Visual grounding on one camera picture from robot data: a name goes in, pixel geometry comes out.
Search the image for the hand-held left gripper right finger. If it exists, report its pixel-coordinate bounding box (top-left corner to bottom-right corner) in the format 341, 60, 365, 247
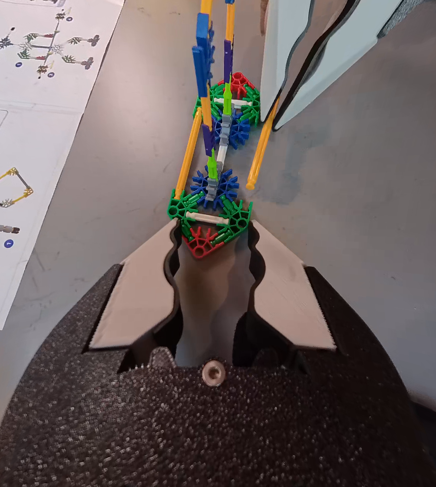
248, 220, 336, 350

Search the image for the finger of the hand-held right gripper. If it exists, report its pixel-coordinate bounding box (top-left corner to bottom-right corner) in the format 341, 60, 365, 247
272, 0, 406, 132
260, 0, 315, 124

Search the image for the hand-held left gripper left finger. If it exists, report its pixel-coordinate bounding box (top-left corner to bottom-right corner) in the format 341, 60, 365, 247
89, 220, 183, 350

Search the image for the red corner connector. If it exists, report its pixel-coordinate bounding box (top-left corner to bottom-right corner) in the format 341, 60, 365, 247
222, 72, 257, 96

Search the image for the green fan-shaped connector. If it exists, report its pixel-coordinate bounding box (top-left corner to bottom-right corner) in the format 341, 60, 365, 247
239, 84, 261, 128
193, 84, 226, 119

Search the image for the multicolour rod connector toy figure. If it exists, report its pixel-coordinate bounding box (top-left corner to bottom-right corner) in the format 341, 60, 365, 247
191, 0, 237, 202

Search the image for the blue snowflake connector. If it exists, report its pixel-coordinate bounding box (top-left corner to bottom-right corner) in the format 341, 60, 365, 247
210, 113, 251, 150

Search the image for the long yellow rod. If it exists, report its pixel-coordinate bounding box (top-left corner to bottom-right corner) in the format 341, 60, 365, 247
174, 107, 204, 201
246, 97, 282, 191

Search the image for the white instruction sheet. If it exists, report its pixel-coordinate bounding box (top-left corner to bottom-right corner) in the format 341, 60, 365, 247
0, 0, 125, 330

